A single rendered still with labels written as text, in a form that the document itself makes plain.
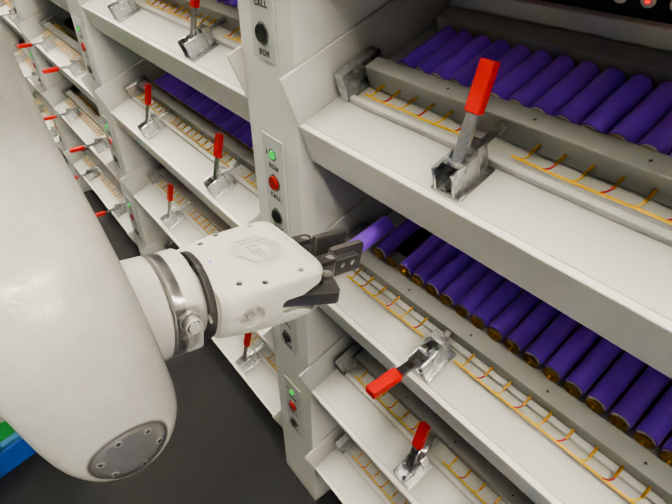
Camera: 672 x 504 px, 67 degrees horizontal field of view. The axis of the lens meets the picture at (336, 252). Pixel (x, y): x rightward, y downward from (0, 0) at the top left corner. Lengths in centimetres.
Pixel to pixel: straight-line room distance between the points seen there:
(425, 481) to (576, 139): 44
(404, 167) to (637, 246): 17
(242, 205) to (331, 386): 29
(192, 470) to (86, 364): 81
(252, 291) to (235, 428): 73
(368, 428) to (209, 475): 44
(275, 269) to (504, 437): 24
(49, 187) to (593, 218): 31
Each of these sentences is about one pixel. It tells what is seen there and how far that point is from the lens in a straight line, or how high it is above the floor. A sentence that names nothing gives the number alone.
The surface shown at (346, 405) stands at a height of 32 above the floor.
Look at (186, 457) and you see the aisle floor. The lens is 110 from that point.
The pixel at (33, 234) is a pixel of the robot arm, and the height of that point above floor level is 77.
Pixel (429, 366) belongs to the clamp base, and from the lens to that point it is 50.
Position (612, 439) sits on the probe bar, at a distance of 47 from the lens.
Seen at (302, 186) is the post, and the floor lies 65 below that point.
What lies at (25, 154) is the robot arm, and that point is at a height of 80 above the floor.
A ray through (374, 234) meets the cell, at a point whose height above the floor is 61.
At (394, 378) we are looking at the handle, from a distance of 47.
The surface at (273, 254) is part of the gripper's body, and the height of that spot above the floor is 64.
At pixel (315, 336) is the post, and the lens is 68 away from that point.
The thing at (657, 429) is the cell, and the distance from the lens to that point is 48.
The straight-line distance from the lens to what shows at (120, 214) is 158.
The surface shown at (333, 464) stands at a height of 12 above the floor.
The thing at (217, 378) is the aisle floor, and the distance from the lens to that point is 120.
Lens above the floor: 91
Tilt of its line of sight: 37 degrees down
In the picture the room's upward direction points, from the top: straight up
